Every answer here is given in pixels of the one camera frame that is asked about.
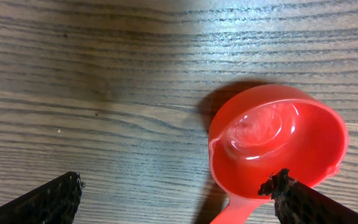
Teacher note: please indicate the red measuring scoop blue handle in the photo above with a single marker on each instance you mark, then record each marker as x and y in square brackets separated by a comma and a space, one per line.
[265, 129]

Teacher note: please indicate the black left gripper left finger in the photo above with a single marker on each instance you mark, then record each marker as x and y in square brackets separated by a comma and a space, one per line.
[55, 202]

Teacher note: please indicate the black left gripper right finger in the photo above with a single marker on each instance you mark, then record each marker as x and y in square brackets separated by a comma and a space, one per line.
[296, 203]

